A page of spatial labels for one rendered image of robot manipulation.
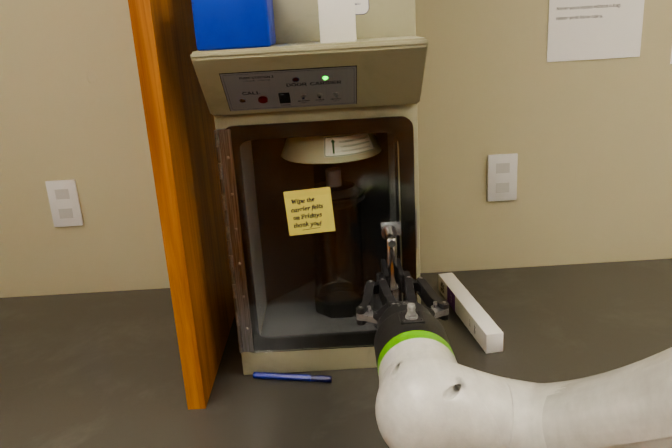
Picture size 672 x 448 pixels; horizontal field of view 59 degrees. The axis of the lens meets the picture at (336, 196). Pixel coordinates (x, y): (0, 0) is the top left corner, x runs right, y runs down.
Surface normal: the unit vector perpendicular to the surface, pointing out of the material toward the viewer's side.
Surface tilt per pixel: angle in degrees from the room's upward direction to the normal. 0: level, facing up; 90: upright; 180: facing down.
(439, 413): 59
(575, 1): 90
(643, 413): 85
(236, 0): 90
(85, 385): 0
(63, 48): 90
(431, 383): 25
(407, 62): 135
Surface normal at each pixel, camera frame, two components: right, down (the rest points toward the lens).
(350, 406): -0.06, -0.96
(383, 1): 0.02, 0.28
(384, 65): 0.05, 0.87
